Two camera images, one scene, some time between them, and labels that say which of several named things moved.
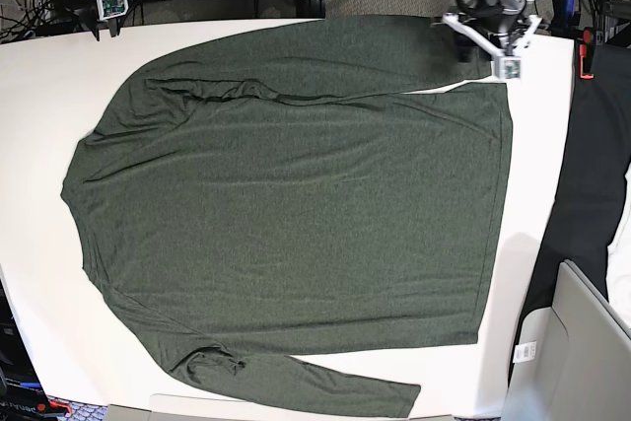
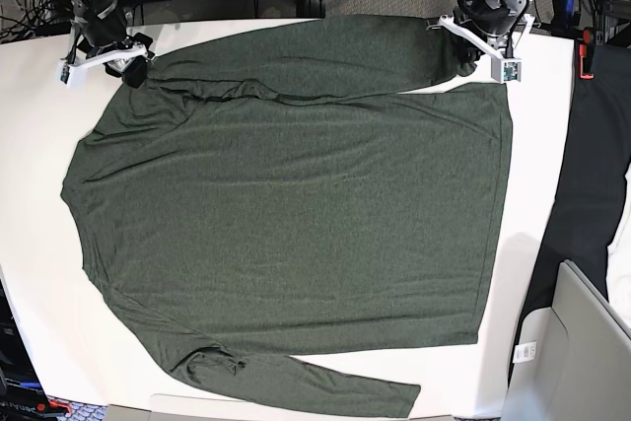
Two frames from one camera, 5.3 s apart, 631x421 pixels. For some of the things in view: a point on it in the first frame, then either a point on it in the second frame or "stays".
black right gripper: [493, 9] stays
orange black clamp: [587, 54] stays
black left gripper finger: [95, 26] to [104, 25]
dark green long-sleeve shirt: [303, 189] stays
